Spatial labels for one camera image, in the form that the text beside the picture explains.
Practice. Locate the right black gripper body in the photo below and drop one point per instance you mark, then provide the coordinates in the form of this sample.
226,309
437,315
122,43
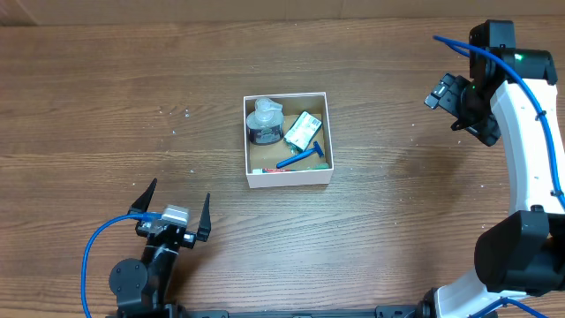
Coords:
477,115

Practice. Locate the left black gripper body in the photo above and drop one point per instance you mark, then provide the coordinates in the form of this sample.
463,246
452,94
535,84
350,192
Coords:
189,239

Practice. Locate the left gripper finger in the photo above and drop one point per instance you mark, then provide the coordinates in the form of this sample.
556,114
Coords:
141,205
204,228

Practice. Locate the green toothpaste tube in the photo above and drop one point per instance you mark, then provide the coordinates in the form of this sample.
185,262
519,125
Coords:
270,171

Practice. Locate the clear pump soap bottle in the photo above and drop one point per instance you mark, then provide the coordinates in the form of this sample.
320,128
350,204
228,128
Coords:
265,124

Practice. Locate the green white toothbrush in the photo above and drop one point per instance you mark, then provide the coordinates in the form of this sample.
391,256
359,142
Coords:
320,166

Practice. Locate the green white soap bar packet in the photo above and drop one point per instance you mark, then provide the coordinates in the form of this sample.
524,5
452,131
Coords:
302,131

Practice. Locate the blue disposable razor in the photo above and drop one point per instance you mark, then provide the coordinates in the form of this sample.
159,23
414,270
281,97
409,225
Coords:
315,150

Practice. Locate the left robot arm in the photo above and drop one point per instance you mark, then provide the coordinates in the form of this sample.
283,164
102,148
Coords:
141,285

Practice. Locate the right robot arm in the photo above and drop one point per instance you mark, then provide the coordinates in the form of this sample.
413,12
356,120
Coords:
510,96

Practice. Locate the white open cardboard box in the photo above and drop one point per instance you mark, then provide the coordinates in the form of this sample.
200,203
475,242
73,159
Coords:
256,157

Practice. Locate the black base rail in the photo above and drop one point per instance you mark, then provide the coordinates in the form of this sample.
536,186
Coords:
396,311

